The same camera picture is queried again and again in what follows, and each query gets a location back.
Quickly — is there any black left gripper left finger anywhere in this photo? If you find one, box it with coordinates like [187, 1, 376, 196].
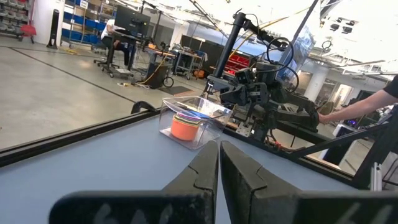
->
[49, 140, 219, 224]

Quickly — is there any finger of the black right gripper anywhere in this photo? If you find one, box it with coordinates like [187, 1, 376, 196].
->
[220, 85, 242, 105]
[236, 83, 251, 105]

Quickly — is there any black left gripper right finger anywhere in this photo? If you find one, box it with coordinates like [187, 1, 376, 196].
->
[220, 140, 398, 224]

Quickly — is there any small blue measuring cup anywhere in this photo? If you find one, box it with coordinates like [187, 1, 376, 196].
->
[185, 110, 215, 119]

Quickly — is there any purple measuring cup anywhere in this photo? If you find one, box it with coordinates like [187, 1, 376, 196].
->
[175, 111, 203, 121]

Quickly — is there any orange measuring cup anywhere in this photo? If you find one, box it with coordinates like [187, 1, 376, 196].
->
[170, 119, 200, 142]

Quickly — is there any green measuring cup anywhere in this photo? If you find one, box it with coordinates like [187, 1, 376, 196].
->
[172, 114, 203, 126]

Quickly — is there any person's forearm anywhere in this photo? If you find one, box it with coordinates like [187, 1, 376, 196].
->
[325, 88, 389, 124]

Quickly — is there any clear plastic basket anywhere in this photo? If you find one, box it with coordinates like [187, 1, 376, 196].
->
[158, 95, 233, 151]

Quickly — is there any red storage bin rack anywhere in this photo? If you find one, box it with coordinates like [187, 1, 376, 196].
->
[224, 52, 253, 76]

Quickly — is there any black partition panel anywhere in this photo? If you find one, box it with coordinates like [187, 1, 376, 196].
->
[180, 34, 225, 74]

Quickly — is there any large tilted display screen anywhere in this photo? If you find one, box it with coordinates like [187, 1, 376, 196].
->
[275, 26, 317, 85]

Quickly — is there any person's hand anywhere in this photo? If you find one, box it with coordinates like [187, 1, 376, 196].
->
[318, 111, 331, 126]

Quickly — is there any black computer monitor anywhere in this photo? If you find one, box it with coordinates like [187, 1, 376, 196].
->
[114, 4, 152, 37]

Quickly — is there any person's sleeve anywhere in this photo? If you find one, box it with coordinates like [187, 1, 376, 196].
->
[381, 76, 398, 100]

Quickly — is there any person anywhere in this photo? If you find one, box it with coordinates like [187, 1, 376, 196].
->
[99, 18, 132, 67]

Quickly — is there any blue storage bin shelf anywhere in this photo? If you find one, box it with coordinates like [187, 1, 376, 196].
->
[61, 0, 116, 45]

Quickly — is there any black tower fan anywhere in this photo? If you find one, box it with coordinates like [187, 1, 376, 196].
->
[46, 8, 60, 50]

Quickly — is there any red stool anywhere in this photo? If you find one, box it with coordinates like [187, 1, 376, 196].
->
[19, 24, 37, 44]

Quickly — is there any grey storage bin rack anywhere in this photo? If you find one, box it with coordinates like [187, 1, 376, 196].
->
[0, 0, 32, 35]

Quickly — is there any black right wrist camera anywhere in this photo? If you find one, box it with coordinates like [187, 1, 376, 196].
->
[234, 67, 255, 85]

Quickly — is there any black right camera cable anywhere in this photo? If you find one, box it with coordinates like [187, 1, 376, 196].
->
[266, 36, 300, 94]

